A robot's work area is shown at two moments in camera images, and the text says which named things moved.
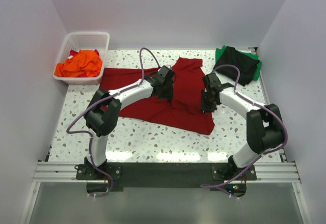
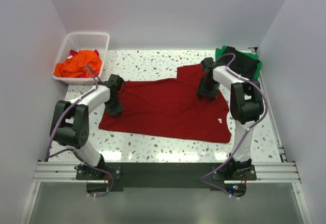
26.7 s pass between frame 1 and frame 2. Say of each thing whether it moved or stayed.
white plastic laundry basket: stayed
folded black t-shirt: stayed
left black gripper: moved
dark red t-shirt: moved
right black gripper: moved
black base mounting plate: stayed
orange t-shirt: stayed
